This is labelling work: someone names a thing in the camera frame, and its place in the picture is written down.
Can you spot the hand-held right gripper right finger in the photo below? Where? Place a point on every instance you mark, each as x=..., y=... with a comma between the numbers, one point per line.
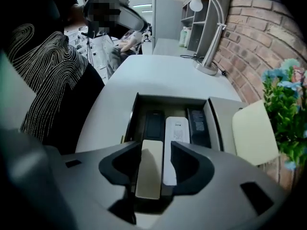
x=194, y=169

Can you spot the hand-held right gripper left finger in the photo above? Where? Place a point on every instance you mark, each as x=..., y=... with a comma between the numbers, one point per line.
x=124, y=157

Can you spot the white remote control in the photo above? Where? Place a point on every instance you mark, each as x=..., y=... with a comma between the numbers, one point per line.
x=176, y=128

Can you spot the grey desk organizer tray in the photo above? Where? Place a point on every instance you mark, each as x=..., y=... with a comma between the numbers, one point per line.
x=225, y=123

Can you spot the blue flowers in white pot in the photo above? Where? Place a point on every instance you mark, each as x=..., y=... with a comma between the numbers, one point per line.
x=254, y=133

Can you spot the white desk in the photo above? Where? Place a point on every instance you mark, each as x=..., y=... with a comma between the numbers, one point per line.
x=168, y=80

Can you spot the white shelving rack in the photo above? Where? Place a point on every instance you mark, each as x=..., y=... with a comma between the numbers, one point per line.
x=98, y=54

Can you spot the person's black patterned shirt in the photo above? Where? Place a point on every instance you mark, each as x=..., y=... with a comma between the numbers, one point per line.
x=48, y=80

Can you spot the silver desk lamp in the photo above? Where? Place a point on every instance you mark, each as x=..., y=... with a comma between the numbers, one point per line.
x=208, y=56

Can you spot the white jug with green label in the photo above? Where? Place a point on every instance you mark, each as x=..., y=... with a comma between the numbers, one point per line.
x=185, y=37

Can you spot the grey tall cabinet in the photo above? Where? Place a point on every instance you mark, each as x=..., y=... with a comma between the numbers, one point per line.
x=165, y=20

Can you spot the person's head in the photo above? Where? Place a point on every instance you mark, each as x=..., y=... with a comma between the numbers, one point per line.
x=105, y=11

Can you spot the grey shelf hutch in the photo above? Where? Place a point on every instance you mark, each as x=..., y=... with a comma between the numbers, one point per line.
x=208, y=13

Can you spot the white head-worn camera helmet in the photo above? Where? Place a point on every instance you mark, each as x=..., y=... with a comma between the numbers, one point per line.
x=129, y=18

